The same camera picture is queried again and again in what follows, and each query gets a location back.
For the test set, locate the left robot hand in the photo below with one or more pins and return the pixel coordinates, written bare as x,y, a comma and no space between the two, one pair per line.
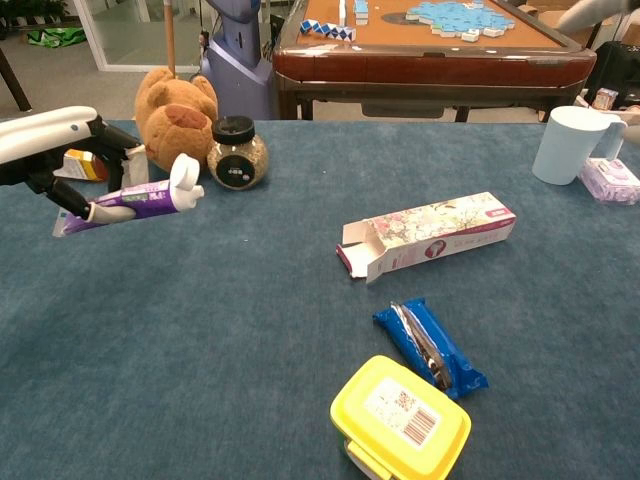
35,135

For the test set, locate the yellow lidded plastic container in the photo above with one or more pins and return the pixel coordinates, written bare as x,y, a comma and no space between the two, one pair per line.
400,415

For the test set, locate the black bag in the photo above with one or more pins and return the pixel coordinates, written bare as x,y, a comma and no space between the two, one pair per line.
620,65

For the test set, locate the purple tissue pack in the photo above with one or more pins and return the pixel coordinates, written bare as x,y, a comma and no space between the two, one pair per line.
610,182

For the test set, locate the dark table leg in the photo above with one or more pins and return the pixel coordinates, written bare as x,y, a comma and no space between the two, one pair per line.
15,85

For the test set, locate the brown plush toy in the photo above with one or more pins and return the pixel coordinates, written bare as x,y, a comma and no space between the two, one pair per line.
175,115

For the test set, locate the cardboard box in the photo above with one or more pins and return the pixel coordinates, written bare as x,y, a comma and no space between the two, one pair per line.
550,17

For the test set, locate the blue white snake puzzle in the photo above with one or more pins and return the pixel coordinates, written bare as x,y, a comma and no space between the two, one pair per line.
330,31

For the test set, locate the purple white toothpaste tube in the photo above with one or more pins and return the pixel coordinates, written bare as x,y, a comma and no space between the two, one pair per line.
150,197

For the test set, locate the green bag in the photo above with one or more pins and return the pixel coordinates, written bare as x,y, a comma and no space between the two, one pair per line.
55,37

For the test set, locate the tea bottle yellow label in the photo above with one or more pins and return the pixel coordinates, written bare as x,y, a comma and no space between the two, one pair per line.
80,165

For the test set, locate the wooden pole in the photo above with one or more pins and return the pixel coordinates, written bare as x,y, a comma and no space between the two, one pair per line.
170,35

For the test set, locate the blue cookie package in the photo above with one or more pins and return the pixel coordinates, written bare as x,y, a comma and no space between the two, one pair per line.
452,350

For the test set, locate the small colourful carton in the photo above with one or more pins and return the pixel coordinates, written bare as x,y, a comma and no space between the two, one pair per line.
605,99

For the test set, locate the brown mahjong table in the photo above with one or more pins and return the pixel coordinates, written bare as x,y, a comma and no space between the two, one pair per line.
425,65

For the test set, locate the blue mahjong tile pile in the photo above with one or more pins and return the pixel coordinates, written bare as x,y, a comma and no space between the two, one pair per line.
450,17

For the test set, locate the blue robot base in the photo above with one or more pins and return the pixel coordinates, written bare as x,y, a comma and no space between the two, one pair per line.
235,75

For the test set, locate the floral toothpaste carton box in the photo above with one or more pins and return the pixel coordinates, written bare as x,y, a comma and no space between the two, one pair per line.
440,230

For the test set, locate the glass jar black lid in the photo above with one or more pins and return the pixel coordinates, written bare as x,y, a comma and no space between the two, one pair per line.
237,160

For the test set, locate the light blue plastic mug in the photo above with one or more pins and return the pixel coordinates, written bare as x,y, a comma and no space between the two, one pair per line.
562,145

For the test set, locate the blue mahjong tile stack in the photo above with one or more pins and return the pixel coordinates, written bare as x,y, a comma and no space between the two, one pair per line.
361,12

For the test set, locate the white framed glass door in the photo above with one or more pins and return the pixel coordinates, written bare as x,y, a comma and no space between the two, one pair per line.
95,45

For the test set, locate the person grey sleeved arm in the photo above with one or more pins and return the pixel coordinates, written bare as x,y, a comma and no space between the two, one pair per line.
590,12

